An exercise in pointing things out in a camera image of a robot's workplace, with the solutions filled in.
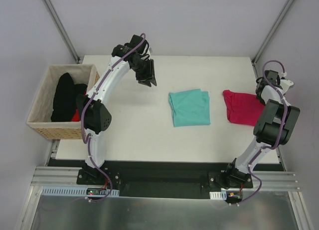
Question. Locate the folded pink t shirt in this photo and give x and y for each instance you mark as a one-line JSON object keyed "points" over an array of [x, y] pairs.
{"points": [[242, 108]]}

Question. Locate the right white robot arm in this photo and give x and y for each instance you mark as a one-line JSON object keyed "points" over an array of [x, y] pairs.
{"points": [[273, 128]]}

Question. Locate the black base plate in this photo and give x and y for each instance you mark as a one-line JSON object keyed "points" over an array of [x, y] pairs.
{"points": [[164, 179]]}

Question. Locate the teal t shirt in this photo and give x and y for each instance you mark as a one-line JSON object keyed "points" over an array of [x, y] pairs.
{"points": [[190, 108]]}

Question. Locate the slotted cable duct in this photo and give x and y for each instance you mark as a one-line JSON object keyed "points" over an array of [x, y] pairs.
{"points": [[221, 195], [79, 192]]}

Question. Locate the right slotted cable duct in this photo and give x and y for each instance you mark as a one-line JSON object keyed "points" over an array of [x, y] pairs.
{"points": [[221, 195]]}

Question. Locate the left slotted cable duct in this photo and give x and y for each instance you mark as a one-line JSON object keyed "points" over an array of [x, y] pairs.
{"points": [[79, 192]]}

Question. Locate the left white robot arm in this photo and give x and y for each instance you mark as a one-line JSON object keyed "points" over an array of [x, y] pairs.
{"points": [[94, 115]]}

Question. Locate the black t shirt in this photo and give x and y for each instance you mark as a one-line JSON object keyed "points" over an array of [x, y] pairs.
{"points": [[64, 101]]}

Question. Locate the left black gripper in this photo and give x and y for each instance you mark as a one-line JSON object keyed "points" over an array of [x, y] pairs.
{"points": [[145, 69]]}

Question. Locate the wicker laundry basket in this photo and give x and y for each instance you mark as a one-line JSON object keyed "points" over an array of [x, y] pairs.
{"points": [[39, 117]]}

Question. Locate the red t shirt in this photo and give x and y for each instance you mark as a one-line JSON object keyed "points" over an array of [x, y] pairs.
{"points": [[76, 116]]}

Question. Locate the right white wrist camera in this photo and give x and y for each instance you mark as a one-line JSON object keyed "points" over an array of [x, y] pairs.
{"points": [[285, 83]]}

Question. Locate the aluminium rail frame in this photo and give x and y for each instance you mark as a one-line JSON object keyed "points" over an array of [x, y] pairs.
{"points": [[65, 172]]}

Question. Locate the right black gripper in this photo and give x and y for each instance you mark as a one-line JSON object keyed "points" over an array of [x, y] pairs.
{"points": [[259, 87]]}

